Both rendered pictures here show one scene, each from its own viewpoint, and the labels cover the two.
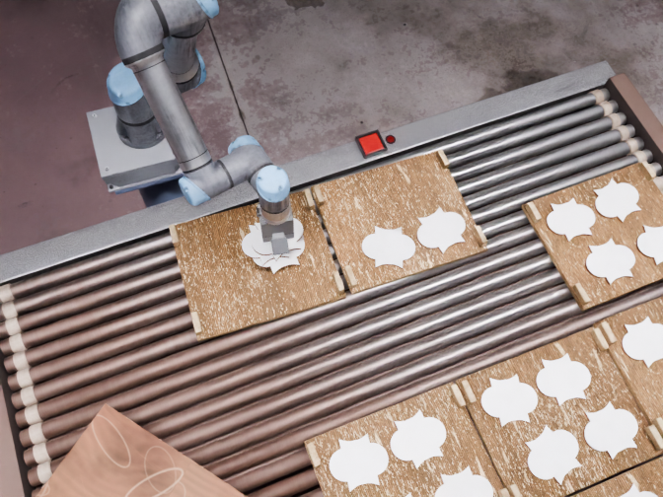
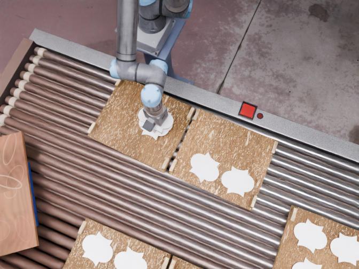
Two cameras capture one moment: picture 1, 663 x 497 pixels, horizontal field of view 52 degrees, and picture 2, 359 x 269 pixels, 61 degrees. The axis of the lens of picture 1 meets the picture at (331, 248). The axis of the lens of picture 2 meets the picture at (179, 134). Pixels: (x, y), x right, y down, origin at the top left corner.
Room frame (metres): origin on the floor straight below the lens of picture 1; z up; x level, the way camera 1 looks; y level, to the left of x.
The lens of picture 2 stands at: (0.60, -0.27, 2.34)
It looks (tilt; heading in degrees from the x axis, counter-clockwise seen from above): 75 degrees down; 52
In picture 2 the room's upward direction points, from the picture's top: 4 degrees counter-clockwise
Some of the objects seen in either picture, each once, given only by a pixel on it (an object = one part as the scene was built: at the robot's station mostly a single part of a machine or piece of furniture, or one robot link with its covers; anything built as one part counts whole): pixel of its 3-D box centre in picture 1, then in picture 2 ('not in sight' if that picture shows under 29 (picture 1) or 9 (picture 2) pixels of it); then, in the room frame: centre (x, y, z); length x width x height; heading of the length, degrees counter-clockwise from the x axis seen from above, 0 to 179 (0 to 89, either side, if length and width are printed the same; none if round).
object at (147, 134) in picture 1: (139, 117); (150, 15); (1.13, 0.59, 1.01); 0.15 x 0.15 x 0.10
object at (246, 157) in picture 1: (245, 163); (152, 74); (0.87, 0.23, 1.24); 0.11 x 0.11 x 0.08; 38
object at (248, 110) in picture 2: (371, 144); (247, 110); (1.16, -0.09, 0.92); 0.06 x 0.06 x 0.01; 26
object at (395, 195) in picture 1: (398, 218); (223, 157); (0.91, -0.18, 0.93); 0.41 x 0.35 x 0.02; 114
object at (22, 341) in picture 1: (346, 229); (196, 141); (0.88, -0.04, 0.90); 1.95 x 0.05 x 0.05; 116
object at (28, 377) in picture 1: (359, 258); (189, 160); (0.79, -0.08, 0.90); 1.95 x 0.05 x 0.05; 116
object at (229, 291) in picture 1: (256, 261); (142, 122); (0.74, 0.20, 0.93); 0.41 x 0.35 x 0.02; 112
